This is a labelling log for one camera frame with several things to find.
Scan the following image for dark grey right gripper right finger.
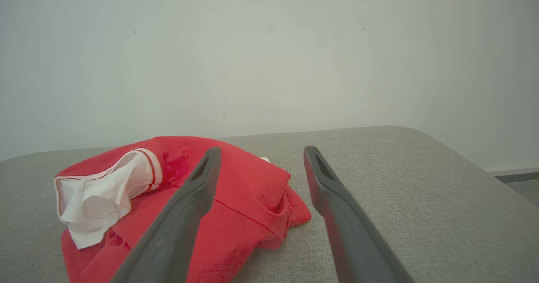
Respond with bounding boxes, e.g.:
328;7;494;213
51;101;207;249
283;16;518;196
304;146;415;283

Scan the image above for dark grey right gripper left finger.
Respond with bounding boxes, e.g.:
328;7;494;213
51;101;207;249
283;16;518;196
112;147;222;283

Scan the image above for red basketball jersey white trim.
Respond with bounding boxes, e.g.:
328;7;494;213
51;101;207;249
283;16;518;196
54;136;312;283

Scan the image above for white wall baseboard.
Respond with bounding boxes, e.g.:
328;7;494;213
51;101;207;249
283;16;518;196
488;167;539;183

